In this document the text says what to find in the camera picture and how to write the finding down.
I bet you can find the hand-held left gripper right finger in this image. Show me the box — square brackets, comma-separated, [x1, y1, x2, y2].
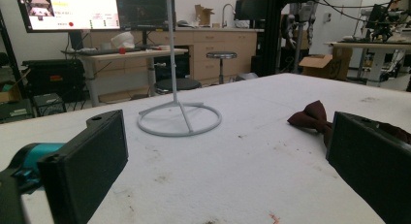
[325, 111, 411, 224]

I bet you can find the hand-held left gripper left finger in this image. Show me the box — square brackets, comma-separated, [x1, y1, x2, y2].
[0, 109, 129, 224]

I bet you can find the dark red bow tie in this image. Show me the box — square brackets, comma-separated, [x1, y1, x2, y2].
[287, 100, 411, 146]

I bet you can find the white metal stand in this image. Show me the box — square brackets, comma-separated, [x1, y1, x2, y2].
[137, 0, 223, 138]

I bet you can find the black equipment case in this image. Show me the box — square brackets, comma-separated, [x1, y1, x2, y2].
[21, 57, 86, 104]

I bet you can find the open cardboard box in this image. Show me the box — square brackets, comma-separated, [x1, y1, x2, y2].
[299, 48, 353, 82]

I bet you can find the white table with equipment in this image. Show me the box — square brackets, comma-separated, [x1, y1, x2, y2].
[324, 36, 411, 87]

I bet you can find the black keyboard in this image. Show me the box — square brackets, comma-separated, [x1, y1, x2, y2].
[77, 47, 143, 56]

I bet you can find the wooden desk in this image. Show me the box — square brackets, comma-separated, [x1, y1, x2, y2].
[61, 47, 189, 108]

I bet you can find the black round stool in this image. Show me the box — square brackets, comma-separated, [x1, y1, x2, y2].
[154, 78, 203, 95]

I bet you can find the white crumpled bag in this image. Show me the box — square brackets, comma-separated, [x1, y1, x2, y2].
[110, 31, 136, 49]

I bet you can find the large lit monitor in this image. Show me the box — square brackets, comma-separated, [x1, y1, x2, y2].
[14, 0, 121, 34]

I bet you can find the dark monitor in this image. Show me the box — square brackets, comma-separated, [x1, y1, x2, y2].
[115, 0, 176, 33]

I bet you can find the round metal stool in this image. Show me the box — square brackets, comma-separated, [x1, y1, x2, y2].
[205, 50, 238, 85]

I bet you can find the wooden cabinet with drawers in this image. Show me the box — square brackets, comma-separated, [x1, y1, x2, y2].
[84, 27, 265, 86]

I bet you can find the black monitor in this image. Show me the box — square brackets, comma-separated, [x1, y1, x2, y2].
[234, 0, 269, 22]

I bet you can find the small cardboard box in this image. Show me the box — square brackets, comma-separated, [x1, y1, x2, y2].
[194, 4, 215, 27]

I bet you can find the curved metal faucet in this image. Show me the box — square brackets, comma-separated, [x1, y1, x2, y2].
[221, 3, 237, 28]

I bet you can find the black metal frame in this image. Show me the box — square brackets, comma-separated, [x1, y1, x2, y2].
[262, 0, 382, 77]

